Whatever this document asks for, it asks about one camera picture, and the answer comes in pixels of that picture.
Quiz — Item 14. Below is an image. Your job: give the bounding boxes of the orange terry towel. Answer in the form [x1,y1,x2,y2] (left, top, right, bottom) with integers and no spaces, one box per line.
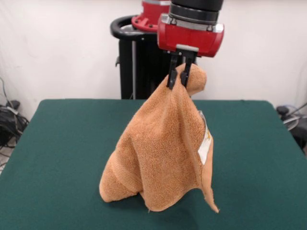
[98,62,220,213]

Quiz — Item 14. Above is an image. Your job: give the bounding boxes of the black bulky object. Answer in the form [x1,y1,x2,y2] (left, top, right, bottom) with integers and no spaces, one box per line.
[291,124,307,154]

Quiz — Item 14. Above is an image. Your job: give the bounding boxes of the grey round disc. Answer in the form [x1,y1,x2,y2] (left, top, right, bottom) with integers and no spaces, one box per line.
[283,115,300,131]

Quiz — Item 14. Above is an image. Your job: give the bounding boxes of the black cable bundle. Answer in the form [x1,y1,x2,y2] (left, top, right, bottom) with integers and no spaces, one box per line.
[0,76,31,154]

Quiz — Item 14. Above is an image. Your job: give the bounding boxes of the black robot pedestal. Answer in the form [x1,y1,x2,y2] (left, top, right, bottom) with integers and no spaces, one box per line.
[110,15,199,100]

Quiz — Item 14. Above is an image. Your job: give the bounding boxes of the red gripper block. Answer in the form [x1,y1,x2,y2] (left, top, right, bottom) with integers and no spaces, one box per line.
[157,23,225,91]

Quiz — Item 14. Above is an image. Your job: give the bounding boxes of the dark green table cloth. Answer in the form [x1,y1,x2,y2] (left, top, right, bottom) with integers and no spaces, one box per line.
[0,99,307,230]

